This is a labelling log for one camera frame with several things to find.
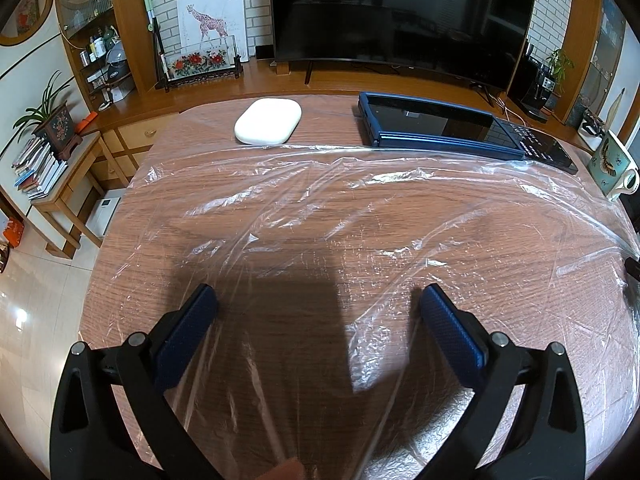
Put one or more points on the clear plastic sheet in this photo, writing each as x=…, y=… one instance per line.
x=350, y=240

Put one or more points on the black coffee machine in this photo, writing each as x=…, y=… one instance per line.
x=537, y=85

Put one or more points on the wooden display shelf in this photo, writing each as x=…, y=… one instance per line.
x=95, y=25

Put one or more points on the person's left hand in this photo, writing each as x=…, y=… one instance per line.
x=282, y=471

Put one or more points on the white floor scale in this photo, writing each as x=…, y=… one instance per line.
x=105, y=212

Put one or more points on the stack of books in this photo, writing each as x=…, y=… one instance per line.
x=37, y=170

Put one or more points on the wooden television cabinet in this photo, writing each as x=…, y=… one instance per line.
x=147, y=132

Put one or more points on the round framed wall picture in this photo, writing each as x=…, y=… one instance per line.
x=25, y=10

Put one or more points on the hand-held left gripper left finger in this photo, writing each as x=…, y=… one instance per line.
x=185, y=340

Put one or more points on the white teal printed mug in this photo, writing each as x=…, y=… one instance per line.
x=612, y=165

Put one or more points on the giraffe drawing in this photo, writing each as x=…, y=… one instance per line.
x=210, y=17

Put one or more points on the white oval case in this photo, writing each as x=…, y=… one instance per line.
x=268, y=121

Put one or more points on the potted orchid plant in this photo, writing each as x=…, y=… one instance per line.
x=52, y=120

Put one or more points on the grey helmet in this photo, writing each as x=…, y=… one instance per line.
x=117, y=62

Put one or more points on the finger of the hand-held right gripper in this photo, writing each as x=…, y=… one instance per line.
x=634, y=267

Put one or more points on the black folding stand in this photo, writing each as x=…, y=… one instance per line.
x=161, y=55

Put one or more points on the tablet in blue case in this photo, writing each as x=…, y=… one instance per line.
x=435, y=127

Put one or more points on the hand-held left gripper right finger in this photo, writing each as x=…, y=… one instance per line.
x=452, y=340

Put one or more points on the orange tool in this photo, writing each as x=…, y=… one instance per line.
x=86, y=121

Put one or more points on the black flat screen television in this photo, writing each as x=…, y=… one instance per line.
x=400, y=15

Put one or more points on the small white device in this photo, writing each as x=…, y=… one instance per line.
x=592, y=127

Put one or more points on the wooden side table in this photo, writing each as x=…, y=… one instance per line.
x=75, y=180

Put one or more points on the small black box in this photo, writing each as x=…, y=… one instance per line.
x=264, y=52

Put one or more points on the small green potted plant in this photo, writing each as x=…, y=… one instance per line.
x=560, y=62

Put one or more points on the framed red flower artwork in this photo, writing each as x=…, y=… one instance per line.
x=202, y=62

